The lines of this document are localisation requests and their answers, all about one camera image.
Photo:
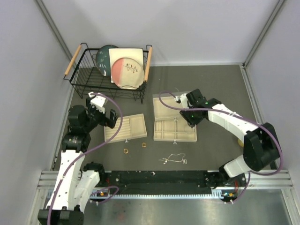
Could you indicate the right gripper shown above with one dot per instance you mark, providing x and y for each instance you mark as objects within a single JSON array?
[{"x": 191, "y": 122}]

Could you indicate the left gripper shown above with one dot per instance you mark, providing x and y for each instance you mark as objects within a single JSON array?
[{"x": 91, "y": 108}]

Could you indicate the beige compartment drawer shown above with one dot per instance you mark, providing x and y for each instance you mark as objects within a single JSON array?
[{"x": 167, "y": 130}]

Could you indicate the beige jewelry box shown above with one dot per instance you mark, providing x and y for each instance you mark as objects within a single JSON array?
[{"x": 161, "y": 112}]

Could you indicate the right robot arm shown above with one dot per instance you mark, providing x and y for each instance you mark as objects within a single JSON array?
[{"x": 259, "y": 147}]

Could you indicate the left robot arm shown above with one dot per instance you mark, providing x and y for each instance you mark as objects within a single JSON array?
[{"x": 74, "y": 183}]

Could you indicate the pink and cream round plate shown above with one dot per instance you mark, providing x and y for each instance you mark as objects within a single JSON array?
[{"x": 127, "y": 73}]

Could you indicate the yellow mug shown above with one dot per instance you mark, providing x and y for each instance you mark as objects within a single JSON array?
[{"x": 240, "y": 143}]

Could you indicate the dark green round plate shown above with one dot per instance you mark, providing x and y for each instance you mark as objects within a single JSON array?
[{"x": 103, "y": 60}]

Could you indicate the cream square plate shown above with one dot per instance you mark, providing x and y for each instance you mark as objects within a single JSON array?
[{"x": 134, "y": 53}]

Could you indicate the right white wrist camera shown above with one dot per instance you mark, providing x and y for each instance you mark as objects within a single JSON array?
[{"x": 183, "y": 100}]

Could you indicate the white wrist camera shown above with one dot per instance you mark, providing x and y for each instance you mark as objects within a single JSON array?
[
  {"x": 183, "y": 100},
  {"x": 98, "y": 101}
]

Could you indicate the beige ring tray drawer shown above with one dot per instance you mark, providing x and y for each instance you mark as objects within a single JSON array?
[{"x": 133, "y": 127}]

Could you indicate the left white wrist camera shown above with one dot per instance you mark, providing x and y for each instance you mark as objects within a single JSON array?
[{"x": 98, "y": 101}]

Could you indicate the black wire dish rack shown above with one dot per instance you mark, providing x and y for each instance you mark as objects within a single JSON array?
[{"x": 84, "y": 76}]

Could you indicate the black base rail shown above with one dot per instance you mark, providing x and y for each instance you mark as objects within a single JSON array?
[{"x": 161, "y": 182}]

